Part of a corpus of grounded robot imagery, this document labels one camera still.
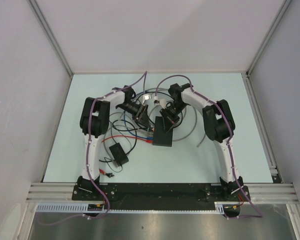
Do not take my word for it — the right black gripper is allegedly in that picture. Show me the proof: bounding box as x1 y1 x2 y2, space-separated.
160 102 188 134

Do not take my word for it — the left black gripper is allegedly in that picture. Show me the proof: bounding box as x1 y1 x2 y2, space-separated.
116 101 151 128

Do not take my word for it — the black network switch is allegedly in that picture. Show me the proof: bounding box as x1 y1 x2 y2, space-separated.
152 116 173 147

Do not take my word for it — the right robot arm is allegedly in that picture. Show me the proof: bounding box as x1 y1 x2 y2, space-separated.
160 83 244 201

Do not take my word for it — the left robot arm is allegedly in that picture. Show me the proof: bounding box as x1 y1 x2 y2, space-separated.
76 85 151 200

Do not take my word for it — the black power adapter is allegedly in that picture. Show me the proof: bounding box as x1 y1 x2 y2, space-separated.
109 142 129 167

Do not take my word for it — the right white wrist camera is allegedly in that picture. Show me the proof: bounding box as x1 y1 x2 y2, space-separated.
153 95 167 109

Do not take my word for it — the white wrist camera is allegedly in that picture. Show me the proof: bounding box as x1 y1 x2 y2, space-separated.
153 95 167 109
142 94 152 101

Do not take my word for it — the red ethernet cable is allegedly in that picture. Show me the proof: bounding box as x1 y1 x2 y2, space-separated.
99 134 152 176

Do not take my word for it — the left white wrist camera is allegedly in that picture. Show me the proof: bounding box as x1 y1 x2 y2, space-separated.
142 94 152 101

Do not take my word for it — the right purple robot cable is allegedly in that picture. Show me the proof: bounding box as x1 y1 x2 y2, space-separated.
154 74 264 219

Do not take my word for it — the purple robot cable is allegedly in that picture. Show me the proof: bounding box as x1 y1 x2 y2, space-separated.
154 74 264 219
37 71 148 226

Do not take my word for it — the thin black power cord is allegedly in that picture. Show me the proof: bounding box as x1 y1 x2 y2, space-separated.
98 156 125 173

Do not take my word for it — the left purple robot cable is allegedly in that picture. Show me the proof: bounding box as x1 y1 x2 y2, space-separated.
37 71 148 226

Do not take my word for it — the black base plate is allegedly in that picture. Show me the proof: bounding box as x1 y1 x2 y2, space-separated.
72 182 251 211

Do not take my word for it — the grey slotted cable duct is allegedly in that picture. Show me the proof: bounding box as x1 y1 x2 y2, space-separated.
36 203 224 215

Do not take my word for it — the aluminium front rail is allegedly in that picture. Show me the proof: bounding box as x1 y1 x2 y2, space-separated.
27 182 299 204

